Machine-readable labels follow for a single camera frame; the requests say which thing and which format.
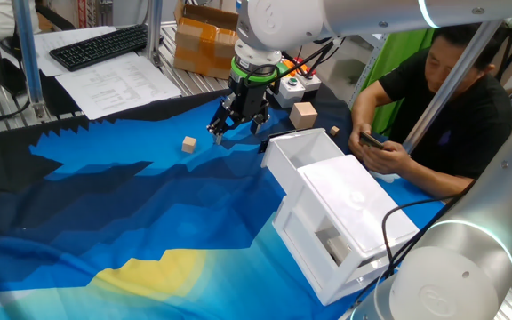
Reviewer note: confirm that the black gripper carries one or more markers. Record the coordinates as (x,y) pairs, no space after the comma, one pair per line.
(247,100)

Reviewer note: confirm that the tiny wooden cube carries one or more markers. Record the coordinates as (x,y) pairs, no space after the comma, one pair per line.
(334,131)

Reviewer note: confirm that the man's left hand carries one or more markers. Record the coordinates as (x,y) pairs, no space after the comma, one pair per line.
(389,160)

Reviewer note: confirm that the blue patterned tablecloth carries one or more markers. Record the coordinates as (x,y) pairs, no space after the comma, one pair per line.
(127,213)

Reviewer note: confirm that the white plastic drawer cabinet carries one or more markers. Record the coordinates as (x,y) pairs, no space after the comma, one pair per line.
(354,200)

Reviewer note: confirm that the dark smartphone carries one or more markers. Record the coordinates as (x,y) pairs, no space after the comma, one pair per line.
(370,141)

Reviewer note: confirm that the taped cardboard box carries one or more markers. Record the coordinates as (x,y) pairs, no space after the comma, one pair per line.
(202,44)

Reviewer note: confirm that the bluish aluminium frame post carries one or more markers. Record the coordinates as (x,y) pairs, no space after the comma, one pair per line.
(29,58)

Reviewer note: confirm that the grey box small red button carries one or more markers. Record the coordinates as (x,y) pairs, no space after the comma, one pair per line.
(310,82)

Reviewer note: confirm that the printed paper sheet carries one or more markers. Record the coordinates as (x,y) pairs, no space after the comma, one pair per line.
(118,86)

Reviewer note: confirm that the yellow box with green button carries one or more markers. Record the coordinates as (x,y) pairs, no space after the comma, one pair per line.
(283,67)

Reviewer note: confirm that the small wooden cube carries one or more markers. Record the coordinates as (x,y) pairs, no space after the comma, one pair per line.
(189,145)

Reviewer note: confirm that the large wooden cube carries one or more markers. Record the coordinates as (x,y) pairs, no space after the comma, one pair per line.
(303,115)

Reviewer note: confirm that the black computer keyboard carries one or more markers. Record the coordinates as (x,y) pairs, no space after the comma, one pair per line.
(100,46)

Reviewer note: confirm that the orange box with red button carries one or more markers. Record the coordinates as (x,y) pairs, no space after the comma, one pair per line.
(298,66)

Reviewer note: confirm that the man's left forearm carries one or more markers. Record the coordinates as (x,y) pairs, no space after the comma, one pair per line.
(434,180)

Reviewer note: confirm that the man's right forearm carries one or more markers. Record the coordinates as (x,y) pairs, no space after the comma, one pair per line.
(367,104)

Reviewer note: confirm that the man's right hand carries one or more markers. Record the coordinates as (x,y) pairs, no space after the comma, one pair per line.
(354,140)

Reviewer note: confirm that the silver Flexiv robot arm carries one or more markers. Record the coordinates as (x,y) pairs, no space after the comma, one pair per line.
(482,249)

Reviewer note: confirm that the grey box small green button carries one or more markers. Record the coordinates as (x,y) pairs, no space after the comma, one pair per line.
(290,91)

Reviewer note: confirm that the man in black shirt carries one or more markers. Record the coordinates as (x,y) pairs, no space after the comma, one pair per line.
(398,58)
(460,115)

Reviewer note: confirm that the grey metal shelf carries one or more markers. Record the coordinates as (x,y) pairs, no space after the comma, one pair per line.
(373,58)

